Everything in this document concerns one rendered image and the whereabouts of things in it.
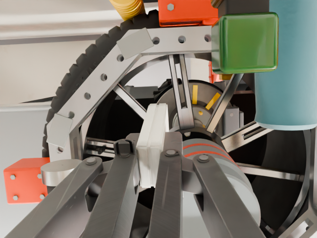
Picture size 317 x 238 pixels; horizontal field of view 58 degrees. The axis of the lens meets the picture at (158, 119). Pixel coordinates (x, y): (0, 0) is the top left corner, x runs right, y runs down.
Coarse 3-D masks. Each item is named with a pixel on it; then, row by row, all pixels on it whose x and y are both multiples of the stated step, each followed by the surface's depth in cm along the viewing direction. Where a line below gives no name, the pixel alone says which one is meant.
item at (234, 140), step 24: (120, 96) 61; (96, 120) 66; (192, 120) 61; (216, 120) 61; (96, 144) 62; (240, 144) 62; (288, 144) 68; (240, 168) 63; (264, 168) 63; (288, 168) 68; (264, 192) 76; (288, 192) 66; (144, 216) 81; (264, 216) 70; (288, 216) 62
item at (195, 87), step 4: (196, 88) 105; (196, 92) 105; (192, 96) 106; (196, 96) 106; (216, 96) 105; (192, 100) 106; (196, 100) 106; (212, 100) 106; (216, 100) 106; (208, 104) 106; (212, 104) 106; (208, 108) 106
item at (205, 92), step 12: (180, 84) 107; (192, 84) 105; (204, 84) 105; (168, 96) 106; (180, 96) 106; (204, 96) 106; (168, 108) 107; (192, 108) 102; (204, 108) 106; (168, 120) 107; (204, 120) 103; (216, 132) 108
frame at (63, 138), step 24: (120, 48) 49; (144, 48) 48; (168, 48) 49; (192, 48) 49; (96, 72) 50; (120, 72) 49; (72, 96) 50; (96, 96) 50; (72, 120) 51; (72, 144) 53; (312, 144) 56; (312, 168) 57; (312, 192) 57; (312, 216) 57
